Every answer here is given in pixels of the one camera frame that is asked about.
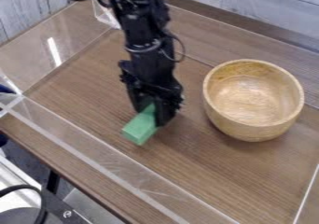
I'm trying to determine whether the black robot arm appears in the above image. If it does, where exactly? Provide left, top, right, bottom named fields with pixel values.
left=72, top=0, right=183, bottom=126

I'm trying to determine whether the light wooden bowl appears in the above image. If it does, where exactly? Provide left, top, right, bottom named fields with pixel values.
left=202, top=59, right=306, bottom=142

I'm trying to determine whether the black table leg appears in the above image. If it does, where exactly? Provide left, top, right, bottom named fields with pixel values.
left=47, top=171, right=60, bottom=194

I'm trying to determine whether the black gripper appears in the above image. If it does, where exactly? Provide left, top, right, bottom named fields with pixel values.
left=118, top=49, right=184, bottom=128

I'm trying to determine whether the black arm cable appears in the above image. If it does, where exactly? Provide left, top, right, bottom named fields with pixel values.
left=159, top=31, right=187, bottom=63

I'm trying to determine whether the clear acrylic corner bracket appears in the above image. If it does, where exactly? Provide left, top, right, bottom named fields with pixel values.
left=91, top=0, right=122, bottom=30

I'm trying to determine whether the black cable loop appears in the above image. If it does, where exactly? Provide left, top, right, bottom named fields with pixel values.
left=0, top=184, right=47, bottom=224

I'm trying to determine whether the clear acrylic barrier wall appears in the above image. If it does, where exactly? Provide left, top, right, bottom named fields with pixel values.
left=0, top=0, right=319, bottom=224

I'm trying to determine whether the green rectangular block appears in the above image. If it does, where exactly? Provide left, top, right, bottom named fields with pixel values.
left=122, top=104, right=158, bottom=146

